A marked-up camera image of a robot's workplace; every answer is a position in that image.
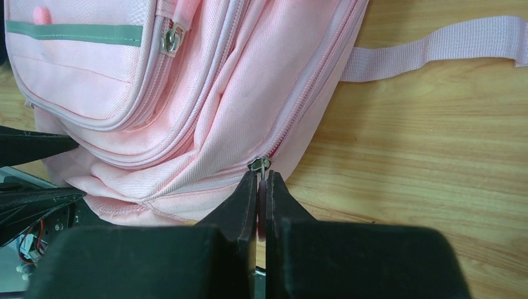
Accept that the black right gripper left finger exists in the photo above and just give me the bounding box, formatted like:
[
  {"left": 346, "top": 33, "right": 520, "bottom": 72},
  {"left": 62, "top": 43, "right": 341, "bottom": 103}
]
[{"left": 24, "top": 171, "right": 257, "bottom": 298}]

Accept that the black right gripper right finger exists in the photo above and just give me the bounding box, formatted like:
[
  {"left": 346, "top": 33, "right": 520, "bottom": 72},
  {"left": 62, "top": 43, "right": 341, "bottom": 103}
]
[{"left": 266, "top": 171, "right": 471, "bottom": 298}]

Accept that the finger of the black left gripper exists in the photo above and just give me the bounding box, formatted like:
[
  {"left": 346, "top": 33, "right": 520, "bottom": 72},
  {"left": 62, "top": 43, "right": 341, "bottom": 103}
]
[
  {"left": 1, "top": 187, "right": 85, "bottom": 247},
  {"left": 1, "top": 126, "right": 79, "bottom": 167}
]

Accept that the pink student backpack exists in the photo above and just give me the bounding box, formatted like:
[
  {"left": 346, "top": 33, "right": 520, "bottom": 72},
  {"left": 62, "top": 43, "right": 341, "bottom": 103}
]
[{"left": 3, "top": 1, "right": 527, "bottom": 226}]

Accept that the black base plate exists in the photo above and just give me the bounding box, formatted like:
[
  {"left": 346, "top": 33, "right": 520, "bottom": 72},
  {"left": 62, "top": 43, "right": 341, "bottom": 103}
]
[{"left": 42, "top": 199, "right": 112, "bottom": 244}]

